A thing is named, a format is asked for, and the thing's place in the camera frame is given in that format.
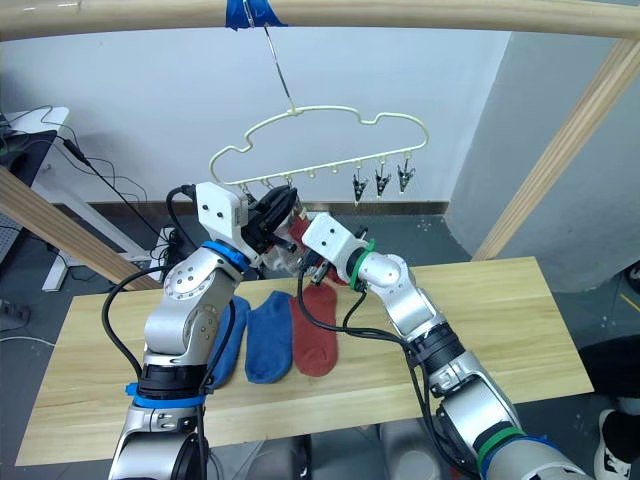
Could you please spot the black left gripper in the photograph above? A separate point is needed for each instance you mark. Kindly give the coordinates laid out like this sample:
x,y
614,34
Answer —
x,y
257,225

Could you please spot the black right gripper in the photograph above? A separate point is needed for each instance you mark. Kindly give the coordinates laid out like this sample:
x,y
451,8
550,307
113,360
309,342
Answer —
x,y
312,261

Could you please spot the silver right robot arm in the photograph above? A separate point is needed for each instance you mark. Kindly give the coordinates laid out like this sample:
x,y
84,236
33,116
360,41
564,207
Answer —
x,y
405,310

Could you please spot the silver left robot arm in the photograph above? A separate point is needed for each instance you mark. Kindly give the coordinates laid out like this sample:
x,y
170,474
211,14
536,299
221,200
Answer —
x,y
185,310

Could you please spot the cream plastic clip hanger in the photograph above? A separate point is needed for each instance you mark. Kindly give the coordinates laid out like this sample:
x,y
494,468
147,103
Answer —
x,y
295,111

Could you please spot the blue sock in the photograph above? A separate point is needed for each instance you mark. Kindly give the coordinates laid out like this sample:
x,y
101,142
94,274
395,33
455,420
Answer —
x,y
227,350
267,340

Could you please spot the blue tape strip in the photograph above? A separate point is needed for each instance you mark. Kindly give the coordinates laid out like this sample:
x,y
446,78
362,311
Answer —
x,y
252,12

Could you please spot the white desk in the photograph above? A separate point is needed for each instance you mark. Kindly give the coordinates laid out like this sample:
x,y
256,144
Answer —
x,y
52,117

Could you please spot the dark clothed person leg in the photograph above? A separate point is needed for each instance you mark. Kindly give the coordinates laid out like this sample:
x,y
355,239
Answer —
x,y
615,370

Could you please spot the black and white sneaker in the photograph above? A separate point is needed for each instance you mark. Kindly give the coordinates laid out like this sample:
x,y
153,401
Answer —
x,y
617,445

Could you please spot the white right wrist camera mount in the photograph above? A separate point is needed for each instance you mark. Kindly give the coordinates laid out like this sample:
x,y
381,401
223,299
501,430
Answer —
x,y
327,240

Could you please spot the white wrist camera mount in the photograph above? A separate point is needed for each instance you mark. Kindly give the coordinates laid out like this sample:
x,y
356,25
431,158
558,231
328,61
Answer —
x,y
215,205
327,240

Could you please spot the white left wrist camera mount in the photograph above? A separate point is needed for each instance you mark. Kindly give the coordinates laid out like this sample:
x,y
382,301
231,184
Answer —
x,y
215,205

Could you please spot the dark wall baseboard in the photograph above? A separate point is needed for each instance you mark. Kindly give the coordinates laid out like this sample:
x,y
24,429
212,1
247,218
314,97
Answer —
x,y
390,207

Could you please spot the wooden frame crossbeam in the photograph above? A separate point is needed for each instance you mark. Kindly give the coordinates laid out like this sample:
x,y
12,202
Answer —
x,y
150,17

